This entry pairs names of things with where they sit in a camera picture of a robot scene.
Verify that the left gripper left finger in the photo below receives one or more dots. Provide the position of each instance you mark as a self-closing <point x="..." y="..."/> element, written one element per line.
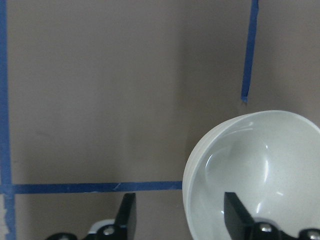
<point x="122" y="227"/>

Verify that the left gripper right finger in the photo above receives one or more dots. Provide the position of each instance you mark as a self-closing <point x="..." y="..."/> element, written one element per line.
<point x="242" y="226"/>

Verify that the white ceramic bowl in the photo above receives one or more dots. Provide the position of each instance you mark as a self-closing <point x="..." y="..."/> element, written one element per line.
<point x="269" y="159"/>

